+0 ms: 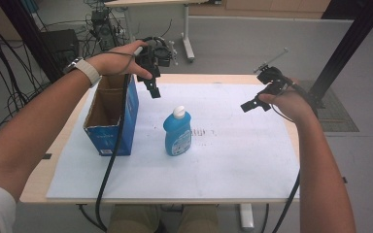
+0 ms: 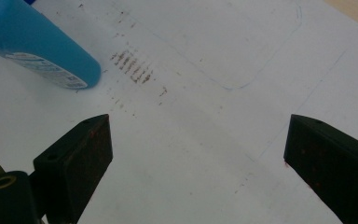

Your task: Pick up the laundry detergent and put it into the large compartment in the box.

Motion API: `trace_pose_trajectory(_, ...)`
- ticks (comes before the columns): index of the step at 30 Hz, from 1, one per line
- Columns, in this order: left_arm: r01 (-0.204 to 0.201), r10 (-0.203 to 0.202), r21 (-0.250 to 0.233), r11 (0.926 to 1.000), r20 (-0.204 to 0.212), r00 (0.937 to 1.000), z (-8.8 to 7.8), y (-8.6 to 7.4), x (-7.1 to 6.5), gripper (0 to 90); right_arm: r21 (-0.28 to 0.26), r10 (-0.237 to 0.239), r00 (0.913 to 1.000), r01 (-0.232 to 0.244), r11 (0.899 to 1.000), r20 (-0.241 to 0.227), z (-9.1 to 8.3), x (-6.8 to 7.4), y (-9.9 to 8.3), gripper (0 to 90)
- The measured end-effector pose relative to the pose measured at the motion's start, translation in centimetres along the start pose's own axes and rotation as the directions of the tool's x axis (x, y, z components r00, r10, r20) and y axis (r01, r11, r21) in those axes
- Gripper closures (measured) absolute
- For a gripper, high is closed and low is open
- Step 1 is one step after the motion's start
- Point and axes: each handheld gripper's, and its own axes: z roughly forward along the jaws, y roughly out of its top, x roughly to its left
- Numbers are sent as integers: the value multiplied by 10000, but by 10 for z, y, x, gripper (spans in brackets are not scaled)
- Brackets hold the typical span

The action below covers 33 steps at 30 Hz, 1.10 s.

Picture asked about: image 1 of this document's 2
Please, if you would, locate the wristwatch with beige band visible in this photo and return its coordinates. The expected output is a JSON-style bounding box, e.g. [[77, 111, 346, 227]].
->
[[62, 56, 102, 88]]

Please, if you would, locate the person's right hand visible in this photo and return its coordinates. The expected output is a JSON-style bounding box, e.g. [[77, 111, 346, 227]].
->
[[257, 77, 319, 125]]

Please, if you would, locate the grey device on stand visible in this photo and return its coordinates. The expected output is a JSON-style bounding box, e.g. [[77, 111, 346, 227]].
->
[[89, 9, 119, 52]]

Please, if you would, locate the person's leg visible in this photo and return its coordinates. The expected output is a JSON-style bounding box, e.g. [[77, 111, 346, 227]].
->
[[177, 204, 220, 233], [106, 204, 161, 233]]

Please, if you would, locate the person's right leg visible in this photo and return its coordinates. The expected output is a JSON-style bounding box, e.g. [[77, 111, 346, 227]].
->
[[177, 204, 220, 233]]

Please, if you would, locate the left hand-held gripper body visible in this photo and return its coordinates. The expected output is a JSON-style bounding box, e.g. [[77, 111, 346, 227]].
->
[[135, 36, 179, 81]]

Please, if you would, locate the thick black gripper cable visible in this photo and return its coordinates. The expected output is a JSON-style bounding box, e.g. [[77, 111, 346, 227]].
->
[[271, 82, 319, 233], [94, 73, 132, 233]]

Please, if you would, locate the blue cardboard box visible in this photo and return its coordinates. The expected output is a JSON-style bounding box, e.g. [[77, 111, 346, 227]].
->
[[83, 73, 140, 157]]

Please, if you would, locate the white paper sheet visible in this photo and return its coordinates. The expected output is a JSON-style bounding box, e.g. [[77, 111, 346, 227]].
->
[[46, 82, 301, 200]]

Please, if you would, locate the bundle of black floor cables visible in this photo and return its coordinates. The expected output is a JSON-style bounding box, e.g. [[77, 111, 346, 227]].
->
[[0, 4, 51, 145]]

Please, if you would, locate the black computer case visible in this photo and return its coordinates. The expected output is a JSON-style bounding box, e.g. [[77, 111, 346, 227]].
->
[[39, 28, 81, 67]]

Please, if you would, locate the person's left leg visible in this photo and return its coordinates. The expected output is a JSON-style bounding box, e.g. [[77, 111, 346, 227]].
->
[[106, 204, 161, 233]]

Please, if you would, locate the blue bottle with white cap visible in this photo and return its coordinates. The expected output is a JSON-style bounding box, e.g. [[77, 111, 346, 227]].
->
[[162, 105, 193, 157]]

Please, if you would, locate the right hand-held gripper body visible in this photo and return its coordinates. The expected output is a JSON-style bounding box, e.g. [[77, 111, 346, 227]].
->
[[253, 48, 293, 97]]

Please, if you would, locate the white-legged background desk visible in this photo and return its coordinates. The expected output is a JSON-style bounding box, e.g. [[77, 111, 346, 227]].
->
[[104, 0, 222, 63]]

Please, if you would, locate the black metal post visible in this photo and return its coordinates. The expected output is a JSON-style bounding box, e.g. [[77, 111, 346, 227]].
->
[[0, 0, 63, 83], [308, 0, 373, 110]]

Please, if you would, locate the person's left hand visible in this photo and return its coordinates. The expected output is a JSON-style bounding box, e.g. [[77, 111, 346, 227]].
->
[[85, 40, 153, 82]]

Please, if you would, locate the grey grid floor mat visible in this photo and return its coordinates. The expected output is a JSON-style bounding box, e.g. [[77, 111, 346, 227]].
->
[[299, 80, 360, 133]]

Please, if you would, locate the white table leg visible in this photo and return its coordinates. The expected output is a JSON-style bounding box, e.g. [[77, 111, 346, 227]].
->
[[239, 203, 255, 232]]

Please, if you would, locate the wooden cabinet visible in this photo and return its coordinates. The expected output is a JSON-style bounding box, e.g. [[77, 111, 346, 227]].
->
[[188, 0, 332, 19]]

